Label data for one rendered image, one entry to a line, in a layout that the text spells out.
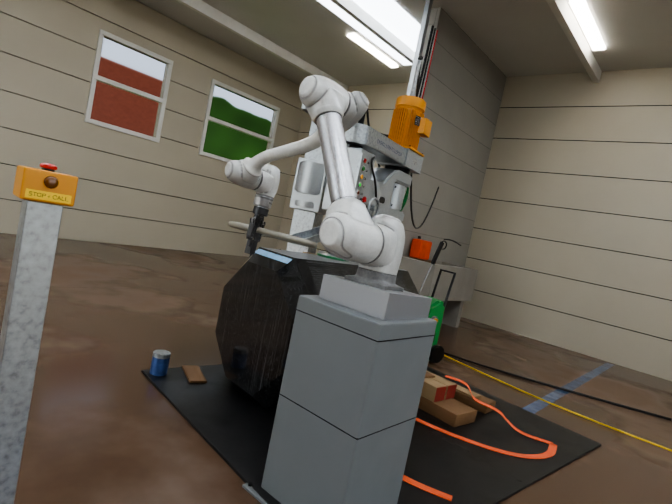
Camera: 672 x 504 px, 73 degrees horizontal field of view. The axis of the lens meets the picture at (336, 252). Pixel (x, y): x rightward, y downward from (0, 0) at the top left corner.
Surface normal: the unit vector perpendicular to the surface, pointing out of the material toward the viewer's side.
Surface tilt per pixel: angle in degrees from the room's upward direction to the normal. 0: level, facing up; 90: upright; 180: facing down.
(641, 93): 90
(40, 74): 90
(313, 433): 90
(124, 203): 90
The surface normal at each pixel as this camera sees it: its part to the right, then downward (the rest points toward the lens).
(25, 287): 0.66, 0.18
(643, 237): -0.64, -0.08
